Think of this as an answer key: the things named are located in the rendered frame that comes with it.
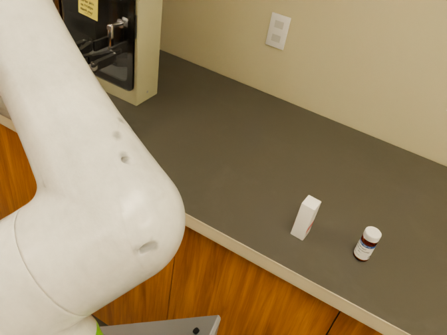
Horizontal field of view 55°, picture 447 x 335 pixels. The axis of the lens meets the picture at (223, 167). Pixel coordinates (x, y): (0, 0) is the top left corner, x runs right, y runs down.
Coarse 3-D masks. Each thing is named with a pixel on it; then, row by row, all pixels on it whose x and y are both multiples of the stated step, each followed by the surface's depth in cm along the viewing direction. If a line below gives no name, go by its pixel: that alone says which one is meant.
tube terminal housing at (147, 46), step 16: (144, 0) 119; (160, 0) 125; (144, 16) 122; (160, 16) 128; (144, 32) 125; (160, 32) 132; (144, 48) 128; (144, 64) 132; (144, 80) 136; (128, 96) 137; (144, 96) 140
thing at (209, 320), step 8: (160, 320) 59; (168, 320) 58; (176, 320) 57; (184, 320) 56; (192, 320) 55; (200, 320) 54; (208, 320) 53; (216, 320) 53; (104, 328) 65; (112, 328) 64; (120, 328) 63; (128, 328) 61; (136, 328) 60; (144, 328) 59; (152, 328) 58; (160, 328) 57; (168, 328) 56; (176, 328) 56; (184, 328) 55; (192, 328) 54; (200, 328) 53; (208, 328) 52; (216, 328) 52
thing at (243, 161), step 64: (192, 64) 166; (192, 128) 133; (256, 128) 138; (320, 128) 144; (192, 192) 111; (256, 192) 114; (320, 192) 118; (384, 192) 123; (256, 256) 99; (320, 256) 100; (384, 256) 103; (384, 320) 89
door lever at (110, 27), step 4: (120, 20) 121; (108, 24) 119; (112, 24) 119; (116, 24) 120; (120, 24) 121; (108, 28) 118; (112, 28) 119; (108, 32) 120; (112, 32) 120; (108, 36) 120; (112, 36) 120; (108, 40) 121; (112, 40) 121; (108, 44) 122; (112, 44) 122
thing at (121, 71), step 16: (64, 0) 129; (112, 0) 120; (128, 0) 117; (64, 16) 132; (80, 16) 129; (112, 16) 123; (128, 16) 120; (80, 32) 132; (96, 32) 129; (128, 32) 122; (128, 48) 125; (112, 64) 132; (128, 64) 129; (112, 80) 136; (128, 80) 132
